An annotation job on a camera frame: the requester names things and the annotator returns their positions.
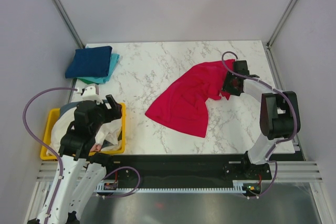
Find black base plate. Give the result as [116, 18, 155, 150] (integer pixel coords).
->
[107, 154, 272, 188]

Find aluminium frame post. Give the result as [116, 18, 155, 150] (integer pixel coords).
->
[265, 0, 315, 50]
[51, 0, 85, 48]

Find yellow plastic bin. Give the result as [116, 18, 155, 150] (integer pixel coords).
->
[43, 102, 126, 155]

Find folded navy t shirt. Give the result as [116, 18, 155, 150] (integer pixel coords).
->
[65, 46, 112, 79]

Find grey slotted cable duct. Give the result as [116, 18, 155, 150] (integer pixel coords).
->
[94, 181, 262, 194]

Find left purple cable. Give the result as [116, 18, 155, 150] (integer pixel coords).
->
[22, 87, 79, 224]

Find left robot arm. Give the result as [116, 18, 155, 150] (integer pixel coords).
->
[29, 94, 125, 223]

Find pink t shirt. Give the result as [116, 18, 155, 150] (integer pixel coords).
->
[89, 144, 102, 153]

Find red t shirt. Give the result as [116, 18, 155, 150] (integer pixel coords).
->
[145, 59, 234, 138]

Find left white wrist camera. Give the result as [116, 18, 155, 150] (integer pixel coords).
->
[76, 84, 103, 105]

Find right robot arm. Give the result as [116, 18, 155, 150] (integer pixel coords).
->
[222, 60, 300, 179]

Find left aluminium frame post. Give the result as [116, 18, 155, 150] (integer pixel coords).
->
[51, 0, 85, 48]

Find right aluminium frame post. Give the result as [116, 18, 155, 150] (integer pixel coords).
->
[265, 0, 315, 50]

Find white t shirt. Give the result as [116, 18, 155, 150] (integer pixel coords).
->
[44, 109, 123, 153]

